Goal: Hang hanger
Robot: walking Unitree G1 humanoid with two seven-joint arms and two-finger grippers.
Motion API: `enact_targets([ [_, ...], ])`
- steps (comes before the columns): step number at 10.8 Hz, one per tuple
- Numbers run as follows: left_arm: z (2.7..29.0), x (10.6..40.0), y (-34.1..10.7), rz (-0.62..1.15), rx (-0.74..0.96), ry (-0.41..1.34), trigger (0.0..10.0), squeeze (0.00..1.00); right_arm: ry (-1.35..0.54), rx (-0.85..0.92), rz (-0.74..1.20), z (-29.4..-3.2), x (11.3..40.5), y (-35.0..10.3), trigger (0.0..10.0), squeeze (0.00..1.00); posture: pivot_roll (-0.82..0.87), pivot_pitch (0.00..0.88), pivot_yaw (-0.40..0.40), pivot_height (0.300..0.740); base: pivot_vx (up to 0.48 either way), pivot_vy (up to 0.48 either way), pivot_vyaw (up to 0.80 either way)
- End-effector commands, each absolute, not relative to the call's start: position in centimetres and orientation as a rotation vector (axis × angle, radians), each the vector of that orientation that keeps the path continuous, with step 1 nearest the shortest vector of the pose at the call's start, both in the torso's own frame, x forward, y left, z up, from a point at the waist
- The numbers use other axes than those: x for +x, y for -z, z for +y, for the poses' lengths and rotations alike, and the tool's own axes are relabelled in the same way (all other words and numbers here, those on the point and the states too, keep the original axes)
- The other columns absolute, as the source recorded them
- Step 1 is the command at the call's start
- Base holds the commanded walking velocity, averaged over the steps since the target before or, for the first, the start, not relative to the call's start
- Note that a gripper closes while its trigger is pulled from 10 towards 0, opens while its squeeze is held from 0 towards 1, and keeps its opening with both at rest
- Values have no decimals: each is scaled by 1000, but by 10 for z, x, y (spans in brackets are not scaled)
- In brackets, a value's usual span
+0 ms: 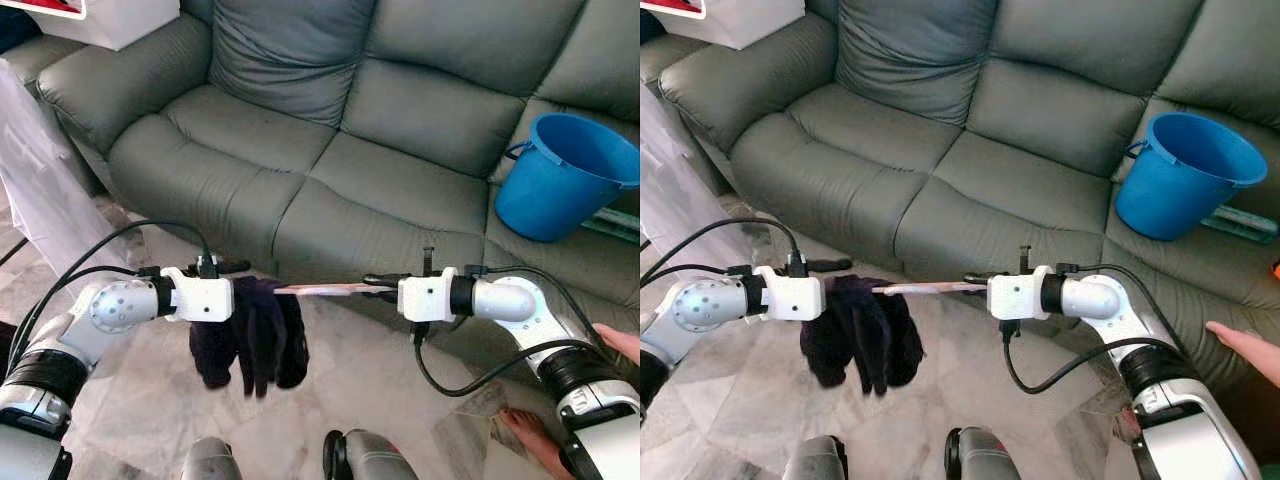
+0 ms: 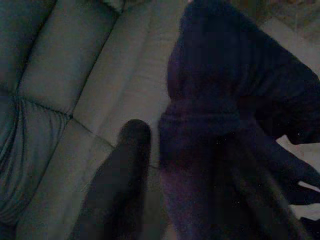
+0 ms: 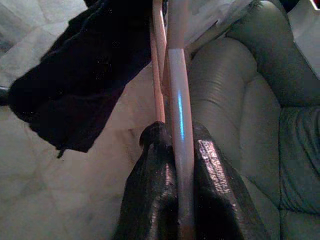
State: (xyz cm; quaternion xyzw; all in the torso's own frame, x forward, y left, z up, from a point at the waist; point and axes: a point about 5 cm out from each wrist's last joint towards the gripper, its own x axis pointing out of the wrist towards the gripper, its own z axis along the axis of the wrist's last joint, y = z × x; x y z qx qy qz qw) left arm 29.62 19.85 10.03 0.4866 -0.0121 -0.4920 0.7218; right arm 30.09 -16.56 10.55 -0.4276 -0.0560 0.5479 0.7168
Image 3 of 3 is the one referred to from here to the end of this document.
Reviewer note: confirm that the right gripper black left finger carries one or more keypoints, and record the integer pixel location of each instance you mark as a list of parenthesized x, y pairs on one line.
[(150, 187)]

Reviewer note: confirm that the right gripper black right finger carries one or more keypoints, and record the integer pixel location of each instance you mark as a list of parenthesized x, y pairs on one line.
[(217, 195)]

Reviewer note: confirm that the pale pink plastic hanger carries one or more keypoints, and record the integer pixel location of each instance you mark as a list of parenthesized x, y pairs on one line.
[(178, 100)]

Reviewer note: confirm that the dark purple garment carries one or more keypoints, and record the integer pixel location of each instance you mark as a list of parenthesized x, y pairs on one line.
[(87, 75)]

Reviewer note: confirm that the dark green sofa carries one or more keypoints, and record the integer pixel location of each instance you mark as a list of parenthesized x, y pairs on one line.
[(262, 125)]

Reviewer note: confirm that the white garment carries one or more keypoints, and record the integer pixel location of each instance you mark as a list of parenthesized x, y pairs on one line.
[(212, 20)]

